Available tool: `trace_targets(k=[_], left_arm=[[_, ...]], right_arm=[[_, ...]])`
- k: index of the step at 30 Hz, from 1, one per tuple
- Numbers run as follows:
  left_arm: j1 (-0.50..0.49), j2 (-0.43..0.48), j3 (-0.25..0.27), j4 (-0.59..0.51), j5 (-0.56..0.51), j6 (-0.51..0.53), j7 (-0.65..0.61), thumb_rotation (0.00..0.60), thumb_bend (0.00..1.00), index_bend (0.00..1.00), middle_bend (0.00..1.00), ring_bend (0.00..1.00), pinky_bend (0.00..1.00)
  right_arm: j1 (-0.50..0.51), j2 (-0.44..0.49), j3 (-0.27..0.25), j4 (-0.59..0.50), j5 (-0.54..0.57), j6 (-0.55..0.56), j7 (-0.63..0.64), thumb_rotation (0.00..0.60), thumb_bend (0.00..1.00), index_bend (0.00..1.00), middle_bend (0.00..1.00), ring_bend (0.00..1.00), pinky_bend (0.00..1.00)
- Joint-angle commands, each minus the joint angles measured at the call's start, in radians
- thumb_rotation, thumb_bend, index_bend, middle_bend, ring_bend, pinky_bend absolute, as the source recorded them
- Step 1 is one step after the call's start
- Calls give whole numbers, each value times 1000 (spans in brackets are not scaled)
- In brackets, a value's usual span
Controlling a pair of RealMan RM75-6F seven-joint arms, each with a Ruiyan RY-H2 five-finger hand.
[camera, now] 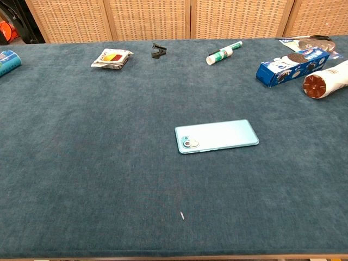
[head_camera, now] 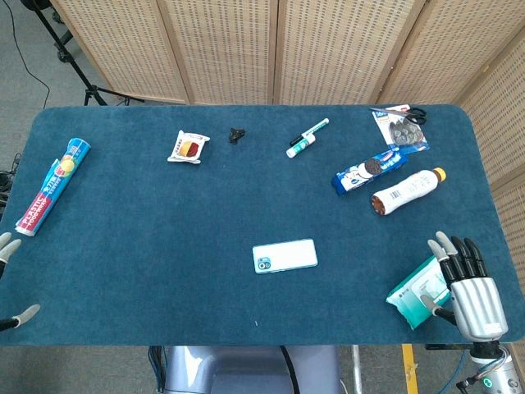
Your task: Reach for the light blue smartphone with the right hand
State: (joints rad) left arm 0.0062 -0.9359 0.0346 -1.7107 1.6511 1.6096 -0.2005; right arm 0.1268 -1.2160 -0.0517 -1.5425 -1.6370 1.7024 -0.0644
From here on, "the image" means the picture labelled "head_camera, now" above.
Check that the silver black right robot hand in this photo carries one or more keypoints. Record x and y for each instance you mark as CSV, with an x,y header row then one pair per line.
x,y
477,303

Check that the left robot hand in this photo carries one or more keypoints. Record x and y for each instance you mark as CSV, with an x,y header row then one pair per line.
x,y
9,246

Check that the smartphone with teal frame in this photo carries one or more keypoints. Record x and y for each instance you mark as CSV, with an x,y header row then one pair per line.
x,y
287,255

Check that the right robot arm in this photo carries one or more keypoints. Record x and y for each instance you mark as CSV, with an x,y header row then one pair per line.
x,y
498,369

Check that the green wet wipes pack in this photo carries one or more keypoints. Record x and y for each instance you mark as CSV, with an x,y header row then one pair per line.
x,y
414,297

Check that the blue can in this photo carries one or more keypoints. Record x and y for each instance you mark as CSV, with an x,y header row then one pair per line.
x,y
53,184

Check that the white bottle yellow cap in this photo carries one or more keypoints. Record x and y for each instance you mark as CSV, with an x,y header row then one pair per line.
x,y
406,191

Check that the white metal table leg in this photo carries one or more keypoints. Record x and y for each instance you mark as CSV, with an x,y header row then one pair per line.
x,y
357,369

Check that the dark blue table mat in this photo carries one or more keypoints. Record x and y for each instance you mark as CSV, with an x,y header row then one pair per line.
x,y
164,246

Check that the blue Oreo cookie box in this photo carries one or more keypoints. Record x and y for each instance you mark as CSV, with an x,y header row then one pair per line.
x,y
367,172

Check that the black tripod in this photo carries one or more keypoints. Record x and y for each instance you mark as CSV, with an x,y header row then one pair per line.
x,y
65,53

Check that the white snack packet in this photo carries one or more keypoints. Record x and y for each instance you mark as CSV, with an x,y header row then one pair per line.
x,y
188,147

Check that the white green marker pen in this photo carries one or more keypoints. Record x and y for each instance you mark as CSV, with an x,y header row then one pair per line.
x,y
305,138

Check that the grey robot torso base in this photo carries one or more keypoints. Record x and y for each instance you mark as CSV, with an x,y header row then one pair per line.
x,y
246,369

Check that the black staple remover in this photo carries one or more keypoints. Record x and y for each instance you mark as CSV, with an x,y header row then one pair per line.
x,y
236,136

